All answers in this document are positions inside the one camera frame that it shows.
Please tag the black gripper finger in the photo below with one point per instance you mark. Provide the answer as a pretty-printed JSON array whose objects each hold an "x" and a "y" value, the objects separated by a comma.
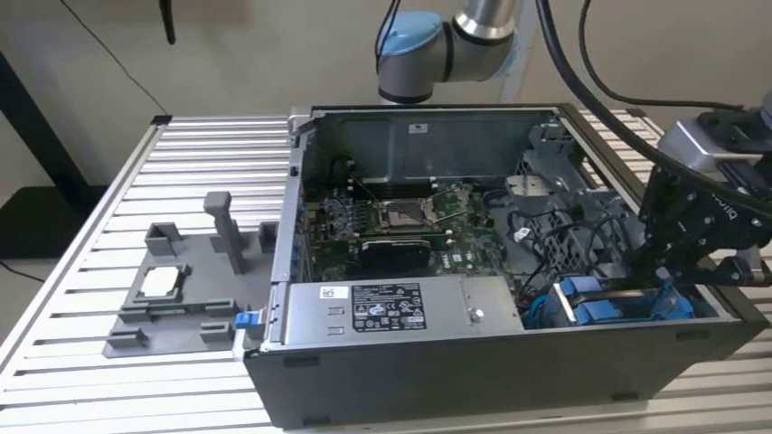
[
  {"x": 647, "y": 262},
  {"x": 718, "y": 273}
]

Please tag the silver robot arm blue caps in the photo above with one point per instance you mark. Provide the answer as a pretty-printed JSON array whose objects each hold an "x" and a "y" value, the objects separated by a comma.
[{"x": 422, "y": 59}]

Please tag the grey metal drive cage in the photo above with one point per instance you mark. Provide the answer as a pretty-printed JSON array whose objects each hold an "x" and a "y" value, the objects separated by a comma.
[{"x": 561, "y": 244}]

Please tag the black table corner cap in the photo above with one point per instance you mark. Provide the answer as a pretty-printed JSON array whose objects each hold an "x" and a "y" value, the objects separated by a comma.
[
  {"x": 162, "y": 119},
  {"x": 635, "y": 112}
]

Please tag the green motherboard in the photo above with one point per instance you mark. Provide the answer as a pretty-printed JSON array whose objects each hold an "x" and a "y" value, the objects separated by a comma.
[{"x": 471, "y": 253}]

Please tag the silver power supply unit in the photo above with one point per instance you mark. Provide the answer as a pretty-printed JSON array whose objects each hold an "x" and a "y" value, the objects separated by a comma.
[{"x": 434, "y": 312}]

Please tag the CPU socket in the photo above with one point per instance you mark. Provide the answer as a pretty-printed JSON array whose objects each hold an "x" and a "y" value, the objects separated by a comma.
[{"x": 401, "y": 217}]

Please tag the dark grey PC case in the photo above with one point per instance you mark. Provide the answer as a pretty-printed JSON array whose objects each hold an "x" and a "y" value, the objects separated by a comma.
[{"x": 453, "y": 389}]

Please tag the thin locking lever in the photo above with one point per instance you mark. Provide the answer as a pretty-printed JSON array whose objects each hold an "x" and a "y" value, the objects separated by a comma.
[{"x": 369, "y": 190}]

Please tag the blue case latch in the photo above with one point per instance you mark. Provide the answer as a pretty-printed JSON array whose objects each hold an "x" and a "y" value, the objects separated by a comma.
[{"x": 243, "y": 320}]

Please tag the grey parts rack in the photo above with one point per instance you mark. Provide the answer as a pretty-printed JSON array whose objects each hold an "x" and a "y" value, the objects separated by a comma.
[{"x": 181, "y": 334}]

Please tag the silver CPU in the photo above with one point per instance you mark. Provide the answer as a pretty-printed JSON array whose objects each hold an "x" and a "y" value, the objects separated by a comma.
[{"x": 162, "y": 280}]

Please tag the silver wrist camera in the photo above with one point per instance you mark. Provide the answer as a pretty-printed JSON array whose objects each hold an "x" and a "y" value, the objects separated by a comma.
[{"x": 687, "y": 144}]

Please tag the black stand post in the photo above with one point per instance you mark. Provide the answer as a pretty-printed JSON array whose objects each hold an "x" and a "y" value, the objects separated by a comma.
[{"x": 37, "y": 126}]

